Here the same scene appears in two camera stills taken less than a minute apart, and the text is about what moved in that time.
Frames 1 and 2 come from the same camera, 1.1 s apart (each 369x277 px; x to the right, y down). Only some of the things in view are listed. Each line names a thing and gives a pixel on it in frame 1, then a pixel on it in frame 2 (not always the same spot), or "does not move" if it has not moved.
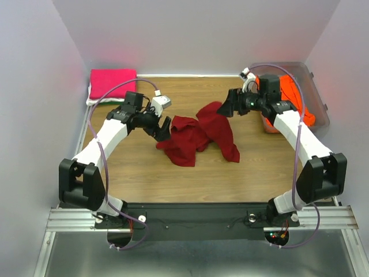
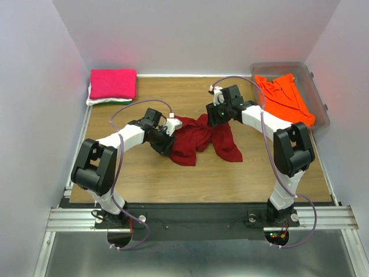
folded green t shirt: [117, 103] does not move
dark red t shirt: [188, 137] does not move
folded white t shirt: [90, 101] does not move
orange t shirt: [290, 91] does not move
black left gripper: [159, 134] -> [164, 148]
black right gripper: [233, 102] -> [213, 118]
